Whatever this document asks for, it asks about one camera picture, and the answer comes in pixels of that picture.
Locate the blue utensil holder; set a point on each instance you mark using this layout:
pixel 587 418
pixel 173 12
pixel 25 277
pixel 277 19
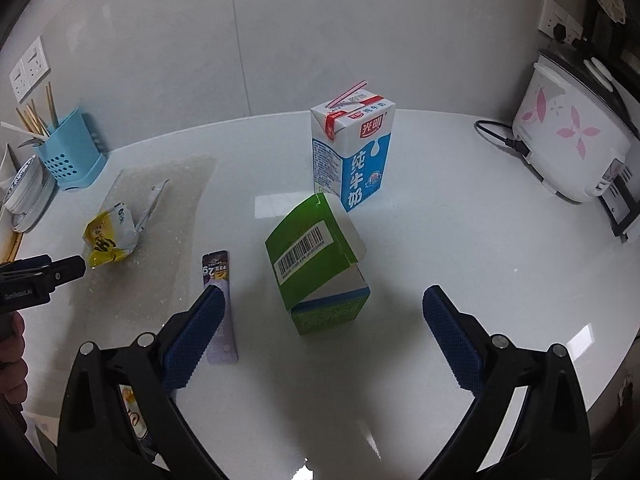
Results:
pixel 70 155

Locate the metal spoon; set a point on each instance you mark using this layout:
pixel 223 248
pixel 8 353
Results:
pixel 31 142

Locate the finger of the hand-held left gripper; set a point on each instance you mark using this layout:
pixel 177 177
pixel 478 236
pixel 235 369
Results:
pixel 60 272
pixel 22 265

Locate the person's left hand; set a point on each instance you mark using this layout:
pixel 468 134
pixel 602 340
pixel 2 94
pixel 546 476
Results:
pixel 12 360

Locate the white wall socket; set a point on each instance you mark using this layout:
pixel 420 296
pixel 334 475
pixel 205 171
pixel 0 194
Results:
pixel 557 17
pixel 19 80
pixel 36 57

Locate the blue white milk carton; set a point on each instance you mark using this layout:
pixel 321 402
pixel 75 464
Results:
pixel 355 165

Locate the yellow snack wrapper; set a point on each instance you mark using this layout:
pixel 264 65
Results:
pixel 110 237

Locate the blue patterned bowl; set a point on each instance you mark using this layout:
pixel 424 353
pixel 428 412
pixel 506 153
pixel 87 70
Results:
pixel 22 180

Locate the blue snack packet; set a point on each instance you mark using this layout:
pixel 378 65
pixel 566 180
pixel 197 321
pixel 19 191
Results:
pixel 132 410

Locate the white plastic spoon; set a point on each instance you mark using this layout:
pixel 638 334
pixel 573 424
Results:
pixel 22 130

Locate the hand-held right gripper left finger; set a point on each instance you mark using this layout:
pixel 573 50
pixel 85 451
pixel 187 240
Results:
pixel 192 340

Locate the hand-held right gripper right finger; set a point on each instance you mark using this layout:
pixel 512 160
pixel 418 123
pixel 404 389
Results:
pixel 452 340

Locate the white flowered rice cooker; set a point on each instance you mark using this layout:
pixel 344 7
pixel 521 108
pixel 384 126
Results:
pixel 570 130

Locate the bubble wrap sheet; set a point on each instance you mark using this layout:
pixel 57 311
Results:
pixel 175 200

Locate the bundle of wooden chopsticks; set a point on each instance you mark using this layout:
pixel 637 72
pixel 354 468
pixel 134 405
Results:
pixel 37 115

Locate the green cardboard box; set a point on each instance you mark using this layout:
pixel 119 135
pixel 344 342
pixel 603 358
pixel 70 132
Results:
pixel 310 260

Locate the purple stick sachet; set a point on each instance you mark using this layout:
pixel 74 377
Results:
pixel 217 272

